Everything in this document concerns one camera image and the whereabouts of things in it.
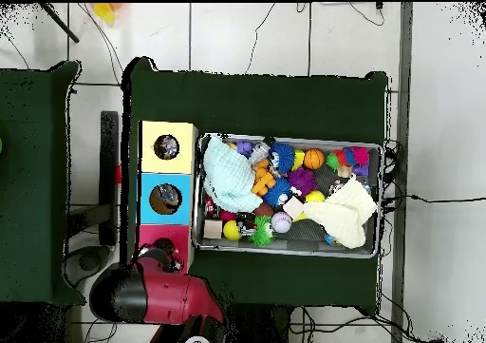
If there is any wooden box with three holes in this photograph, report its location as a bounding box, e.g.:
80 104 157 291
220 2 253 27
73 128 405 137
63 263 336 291
135 120 198 276

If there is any black cable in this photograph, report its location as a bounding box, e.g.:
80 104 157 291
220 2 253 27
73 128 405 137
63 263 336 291
244 2 278 76
382 139 486 214

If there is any small wooden cube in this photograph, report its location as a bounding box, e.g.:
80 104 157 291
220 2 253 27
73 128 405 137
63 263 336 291
203 219 225 240

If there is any white toy baseball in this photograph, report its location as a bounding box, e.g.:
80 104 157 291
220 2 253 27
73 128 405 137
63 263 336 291
271 210 293 234

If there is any multicolour cartoon print cloth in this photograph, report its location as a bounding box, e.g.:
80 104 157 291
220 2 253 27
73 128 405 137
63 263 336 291
155 136 179 160

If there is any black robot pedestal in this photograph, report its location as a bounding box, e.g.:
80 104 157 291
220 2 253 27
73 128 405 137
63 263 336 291
223 303 299 343

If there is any shallow clear mesh bin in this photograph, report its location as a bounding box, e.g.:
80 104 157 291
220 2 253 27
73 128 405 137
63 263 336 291
192 133 383 260

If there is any green spiky ball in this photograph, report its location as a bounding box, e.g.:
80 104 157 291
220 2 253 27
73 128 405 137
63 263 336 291
250 216 275 249

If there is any pink spiky ball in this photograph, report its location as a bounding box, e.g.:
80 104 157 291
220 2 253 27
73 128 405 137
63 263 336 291
348 146 372 168

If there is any cream yellow cloth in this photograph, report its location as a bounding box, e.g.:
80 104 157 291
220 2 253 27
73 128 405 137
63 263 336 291
303 177 379 250

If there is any black rod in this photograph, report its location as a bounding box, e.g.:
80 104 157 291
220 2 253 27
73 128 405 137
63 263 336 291
37 3 81 44

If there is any orange toy basketball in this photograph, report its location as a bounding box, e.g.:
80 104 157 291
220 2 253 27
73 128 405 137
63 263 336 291
303 148 327 171

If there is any mint green cloth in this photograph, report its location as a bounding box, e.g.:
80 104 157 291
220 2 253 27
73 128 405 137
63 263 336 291
202 133 264 215

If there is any black chair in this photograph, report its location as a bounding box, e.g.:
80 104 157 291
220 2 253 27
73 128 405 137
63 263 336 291
62 110 122 287

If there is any grey metal beam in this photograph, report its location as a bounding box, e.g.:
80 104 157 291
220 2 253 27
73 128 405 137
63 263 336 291
389 2 415 343

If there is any clear plastic packet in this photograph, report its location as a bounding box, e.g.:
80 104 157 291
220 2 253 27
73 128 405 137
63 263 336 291
155 186 181 212

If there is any orange plastic toy brick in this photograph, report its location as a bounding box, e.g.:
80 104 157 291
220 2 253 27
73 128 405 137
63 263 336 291
252 160 278 199

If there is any green cloth side table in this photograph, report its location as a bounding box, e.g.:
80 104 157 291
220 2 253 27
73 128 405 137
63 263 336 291
0 60 84 306

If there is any yellow floor object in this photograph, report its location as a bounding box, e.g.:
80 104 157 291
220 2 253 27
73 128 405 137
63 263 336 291
92 3 119 25

